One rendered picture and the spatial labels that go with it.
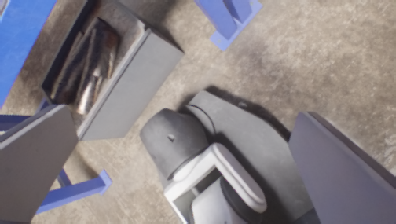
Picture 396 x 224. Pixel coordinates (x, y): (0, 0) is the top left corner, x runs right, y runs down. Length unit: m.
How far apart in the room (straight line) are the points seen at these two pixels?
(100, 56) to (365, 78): 0.90
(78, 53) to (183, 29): 0.45
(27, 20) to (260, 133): 0.59
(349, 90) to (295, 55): 0.22
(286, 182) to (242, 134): 0.18
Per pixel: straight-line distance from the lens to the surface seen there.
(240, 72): 0.84
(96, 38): 0.82
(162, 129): 0.54
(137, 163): 1.07
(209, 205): 0.53
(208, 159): 0.51
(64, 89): 0.98
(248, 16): 0.91
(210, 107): 0.68
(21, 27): 0.45
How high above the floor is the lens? 0.80
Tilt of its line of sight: 66 degrees down
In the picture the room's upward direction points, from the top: 83 degrees counter-clockwise
